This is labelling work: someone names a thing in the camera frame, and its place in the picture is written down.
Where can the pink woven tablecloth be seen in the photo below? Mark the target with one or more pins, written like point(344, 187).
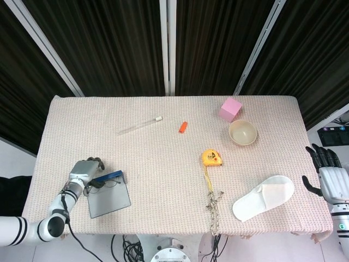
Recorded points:
point(169, 207)

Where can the eyeglasses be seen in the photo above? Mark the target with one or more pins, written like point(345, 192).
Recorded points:
point(109, 184)

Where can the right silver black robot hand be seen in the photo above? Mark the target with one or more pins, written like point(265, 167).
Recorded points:
point(334, 183)

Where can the yellow tape measure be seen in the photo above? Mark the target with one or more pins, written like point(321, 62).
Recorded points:
point(212, 158)

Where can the silver robot base column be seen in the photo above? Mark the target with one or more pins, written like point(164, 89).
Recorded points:
point(170, 253)

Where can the black pleated curtain panel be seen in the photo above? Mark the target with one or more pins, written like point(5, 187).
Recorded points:
point(109, 49)
point(212, 49)
point(21, 95)
point(308, 54)

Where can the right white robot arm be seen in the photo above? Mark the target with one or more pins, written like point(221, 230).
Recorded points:
point(340, 221)

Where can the person in black clothes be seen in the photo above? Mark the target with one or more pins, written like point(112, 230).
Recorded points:
point(13, 196)

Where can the blue glasses case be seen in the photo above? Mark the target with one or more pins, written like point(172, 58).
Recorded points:
point(109, 202)

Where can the white metal frame post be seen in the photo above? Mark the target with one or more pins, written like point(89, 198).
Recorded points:
point(259, 46)
point(46, 49)
point(327, 116)
point(167, 49)

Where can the small orange plastic cap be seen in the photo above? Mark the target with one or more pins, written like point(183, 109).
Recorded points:
point(183, 127)

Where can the pink foam cube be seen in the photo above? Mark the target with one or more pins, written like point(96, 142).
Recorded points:
point(230, 109)

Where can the beige round bowl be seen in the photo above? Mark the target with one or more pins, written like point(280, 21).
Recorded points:
point(242, 133)

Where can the clear glass test tube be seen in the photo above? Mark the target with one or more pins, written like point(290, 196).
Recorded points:
point(141, 125)

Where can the white disposable slipper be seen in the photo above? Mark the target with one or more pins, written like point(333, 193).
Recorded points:
point(261, 199)

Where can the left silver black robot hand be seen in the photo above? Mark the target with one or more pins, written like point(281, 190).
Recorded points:
point(81, 170)

